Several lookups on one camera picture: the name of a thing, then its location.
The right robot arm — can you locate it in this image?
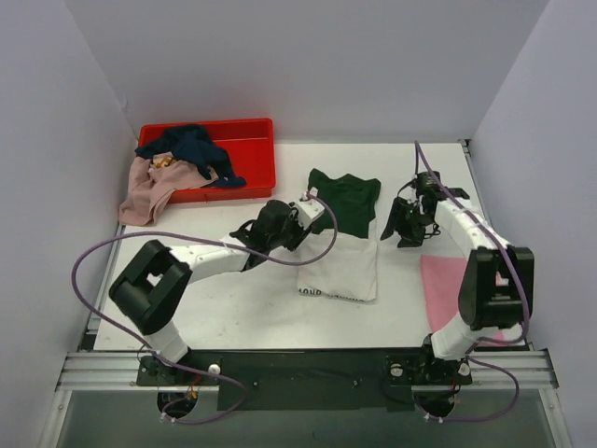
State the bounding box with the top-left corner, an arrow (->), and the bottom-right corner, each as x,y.
382,171 -> 535,382

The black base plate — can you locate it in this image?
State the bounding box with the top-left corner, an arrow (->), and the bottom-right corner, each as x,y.
136,347 -> 472,412

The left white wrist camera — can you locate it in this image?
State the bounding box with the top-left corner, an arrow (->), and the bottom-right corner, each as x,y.
292,188 -> 326,230

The folded pink t-shirt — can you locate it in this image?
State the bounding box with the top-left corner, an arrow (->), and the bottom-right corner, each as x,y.
420,255 -> 505,358

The white and green t-shirt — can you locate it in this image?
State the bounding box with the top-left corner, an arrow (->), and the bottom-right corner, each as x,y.
297,168 -> 382,302

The aluminium frame rail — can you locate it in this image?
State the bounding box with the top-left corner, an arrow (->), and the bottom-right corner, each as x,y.
56,350 -> 559,392

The beige pink t-shirt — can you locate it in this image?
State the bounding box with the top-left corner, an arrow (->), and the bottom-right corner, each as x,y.
118,152 -> 219,226

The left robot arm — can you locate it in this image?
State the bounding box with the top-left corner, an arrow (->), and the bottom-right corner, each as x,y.
109,200 -> 325,385

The red plastic bin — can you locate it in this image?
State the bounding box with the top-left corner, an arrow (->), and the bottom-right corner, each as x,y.
137,117 -> 278,205

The navy blue t-shirt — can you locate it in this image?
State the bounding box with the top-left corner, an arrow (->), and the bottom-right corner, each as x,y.
135,124 -> 247,188

